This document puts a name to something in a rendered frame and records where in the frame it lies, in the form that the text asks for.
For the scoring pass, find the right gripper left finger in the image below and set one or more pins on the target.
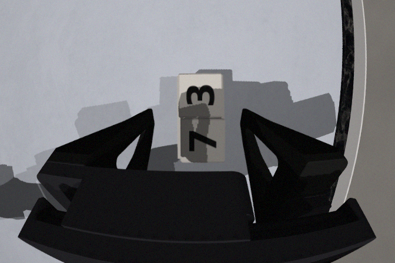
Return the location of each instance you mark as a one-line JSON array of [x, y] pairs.
[[102, 148]]

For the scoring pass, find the grey number cube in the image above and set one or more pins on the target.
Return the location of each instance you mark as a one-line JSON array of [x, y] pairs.
[[200, 95], [202, 140]]

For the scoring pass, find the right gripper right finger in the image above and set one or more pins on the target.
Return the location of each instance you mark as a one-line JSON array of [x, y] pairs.
[[306, 166]]

